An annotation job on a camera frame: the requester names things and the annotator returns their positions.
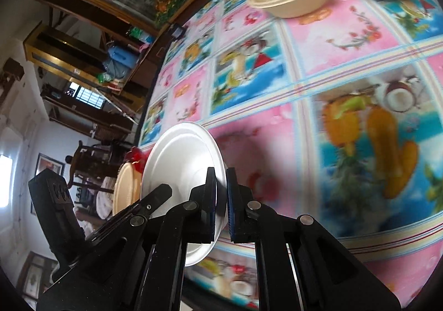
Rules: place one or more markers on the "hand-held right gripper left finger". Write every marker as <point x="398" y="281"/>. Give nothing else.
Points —
<point x="209" y="207"/>

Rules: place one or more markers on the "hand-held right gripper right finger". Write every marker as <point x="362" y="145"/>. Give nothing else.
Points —
<point x="232" y="207"/>

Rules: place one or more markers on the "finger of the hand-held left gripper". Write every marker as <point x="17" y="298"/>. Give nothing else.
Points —
<point x="155" y="196"/>

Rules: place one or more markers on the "large red plastic plate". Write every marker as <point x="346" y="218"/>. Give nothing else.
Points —
<point x="135" y="157"/>

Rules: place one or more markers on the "white plate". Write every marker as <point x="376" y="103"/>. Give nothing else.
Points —
<point x="180" y="158"/>

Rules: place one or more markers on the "dark wooden chair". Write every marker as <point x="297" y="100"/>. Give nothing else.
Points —
<point x="91" y="162"/>

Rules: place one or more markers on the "barred window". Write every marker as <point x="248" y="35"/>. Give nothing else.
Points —
<point x="86" y="96"/>

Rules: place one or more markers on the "brown wooden cabinet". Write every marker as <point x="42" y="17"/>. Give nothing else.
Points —
<point x="145" y="68"/>

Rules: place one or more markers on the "green plastic bag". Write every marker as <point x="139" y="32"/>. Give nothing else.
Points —
<point x="103" y="77"/>

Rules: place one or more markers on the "grey-blue thermos flask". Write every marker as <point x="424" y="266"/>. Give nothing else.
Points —
<point x="116" y="70"/>

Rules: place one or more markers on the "blue thermos flask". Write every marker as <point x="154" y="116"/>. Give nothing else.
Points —
<point x="121" y="56"/>

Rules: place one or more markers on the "white and green packet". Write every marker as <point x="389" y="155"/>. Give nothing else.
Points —
<point x="140" y="34"/>

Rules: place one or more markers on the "printed fruit tablecloth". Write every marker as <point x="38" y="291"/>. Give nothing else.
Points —
<point x="346" y="89"/>

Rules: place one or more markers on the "small black device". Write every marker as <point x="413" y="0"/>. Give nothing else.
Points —
<point x="177" y="32"/>

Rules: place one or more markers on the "framed wall picture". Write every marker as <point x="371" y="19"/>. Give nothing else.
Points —
<point x="52" y="165"/>

